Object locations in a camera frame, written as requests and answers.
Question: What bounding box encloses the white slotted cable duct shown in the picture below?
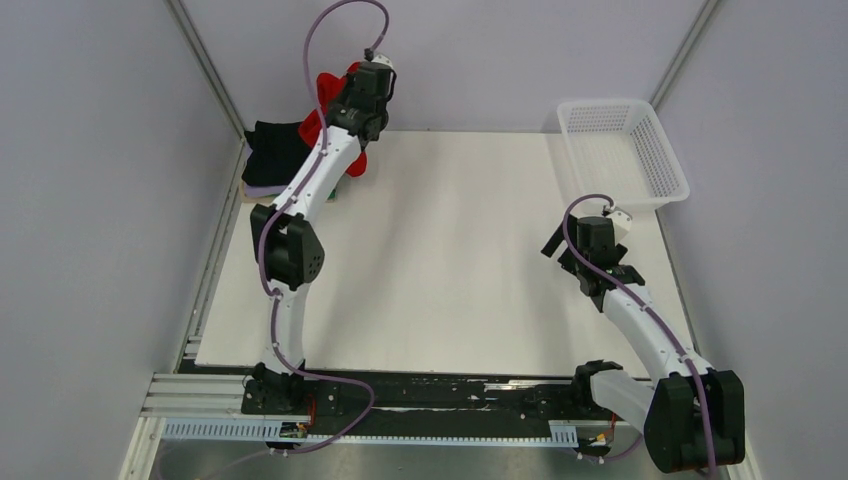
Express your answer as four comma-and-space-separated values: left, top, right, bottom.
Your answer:
161, 418, 579, 446

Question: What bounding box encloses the aluminium frame rail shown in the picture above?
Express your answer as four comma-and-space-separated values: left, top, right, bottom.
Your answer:
141, 372, 745, 429

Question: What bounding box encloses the red t shirt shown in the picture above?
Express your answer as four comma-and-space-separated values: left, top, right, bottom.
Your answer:
296, 62, 370, 179

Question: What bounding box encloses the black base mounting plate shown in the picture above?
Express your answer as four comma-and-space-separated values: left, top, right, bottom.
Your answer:
240, 367, 616, 440

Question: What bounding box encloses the folded black t shirt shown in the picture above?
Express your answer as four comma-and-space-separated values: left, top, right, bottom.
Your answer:
242, 121, 312, 189

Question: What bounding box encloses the white plastic basket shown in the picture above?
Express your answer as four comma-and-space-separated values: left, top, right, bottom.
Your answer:
556, 98, 690, 211

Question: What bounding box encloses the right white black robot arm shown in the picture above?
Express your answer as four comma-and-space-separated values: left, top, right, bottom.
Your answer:
541, 214, 746, 473

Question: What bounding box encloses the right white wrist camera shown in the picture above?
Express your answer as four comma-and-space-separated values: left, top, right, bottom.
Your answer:
602, 207, 633, 237

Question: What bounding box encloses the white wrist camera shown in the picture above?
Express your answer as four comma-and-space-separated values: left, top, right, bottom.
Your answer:
602, 207, 633, 237
371, 53, 396, 71

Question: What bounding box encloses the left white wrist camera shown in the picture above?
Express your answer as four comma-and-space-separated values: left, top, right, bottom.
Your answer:
371, 53, 396, 71

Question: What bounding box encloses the folded lavender t shirt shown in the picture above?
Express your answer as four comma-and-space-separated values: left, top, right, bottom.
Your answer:
240, 182, 287, 201

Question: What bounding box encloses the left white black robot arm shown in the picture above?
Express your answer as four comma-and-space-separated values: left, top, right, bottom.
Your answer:
242, 54, 397, 414

